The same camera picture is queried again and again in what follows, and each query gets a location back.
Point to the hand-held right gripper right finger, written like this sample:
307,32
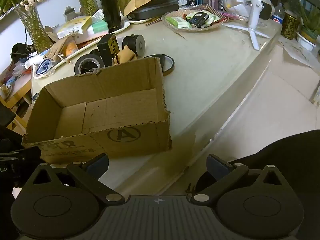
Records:
216,166

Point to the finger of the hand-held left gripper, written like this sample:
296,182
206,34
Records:
6,116
27,153

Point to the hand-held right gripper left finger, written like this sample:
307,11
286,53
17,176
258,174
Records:
98,165

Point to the brown cardboard box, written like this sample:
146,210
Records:
125,140

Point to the black tape roll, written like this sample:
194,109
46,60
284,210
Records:
82,61

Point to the tan bear-shaped case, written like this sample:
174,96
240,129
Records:
126,55

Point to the black box yellow sticker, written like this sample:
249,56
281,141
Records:
105,50

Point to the black cylindrical device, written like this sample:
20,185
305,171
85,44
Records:
132,45

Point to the wooden chair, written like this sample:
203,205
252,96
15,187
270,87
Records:
21,93

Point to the clear bag blue outline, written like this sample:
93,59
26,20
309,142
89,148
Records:
43,67

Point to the blue white packet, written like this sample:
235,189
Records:
35,60

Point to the black pouch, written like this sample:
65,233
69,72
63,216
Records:
21,51

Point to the dark clothing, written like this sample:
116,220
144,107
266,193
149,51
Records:
287,150

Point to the glass vase with dried flowers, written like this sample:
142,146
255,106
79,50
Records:
35,30

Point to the orange packet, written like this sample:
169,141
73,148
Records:
71,48

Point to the brown paper bag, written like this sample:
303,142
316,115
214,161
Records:
51,32

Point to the red envelope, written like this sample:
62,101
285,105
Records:
85,43

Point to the white flat box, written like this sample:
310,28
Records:
85,36

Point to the yellow white medicine box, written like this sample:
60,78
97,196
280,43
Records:
75,25

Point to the green tissue pack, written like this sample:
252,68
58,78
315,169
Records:
98,27

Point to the white printed packet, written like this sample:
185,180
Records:
98,15

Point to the round shallow basket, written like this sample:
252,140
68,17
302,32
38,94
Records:
195,29

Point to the white tray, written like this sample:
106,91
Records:
126,24

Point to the white green packet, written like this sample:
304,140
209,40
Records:
212,18

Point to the black snack packet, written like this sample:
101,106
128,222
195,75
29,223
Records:
198,18

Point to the green wipes pack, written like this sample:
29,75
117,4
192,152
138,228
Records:
178,22

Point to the black thermos bottle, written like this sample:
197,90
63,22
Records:
110,7

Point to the pink wrapped packet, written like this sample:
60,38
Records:
232,16

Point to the white plate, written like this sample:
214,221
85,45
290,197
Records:
142,20

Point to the white flower pot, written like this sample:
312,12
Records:
306,42

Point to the clear bottle blue label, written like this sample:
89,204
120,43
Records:
278,15

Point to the white gimbal tripod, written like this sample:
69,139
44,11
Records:
255,5

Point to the pink liquid bottle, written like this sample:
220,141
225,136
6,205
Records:
214,0

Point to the black zip case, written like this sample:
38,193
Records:
160,7

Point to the brown paper envelope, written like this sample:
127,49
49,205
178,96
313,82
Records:
140,1

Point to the aloe plant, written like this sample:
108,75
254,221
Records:
310,17

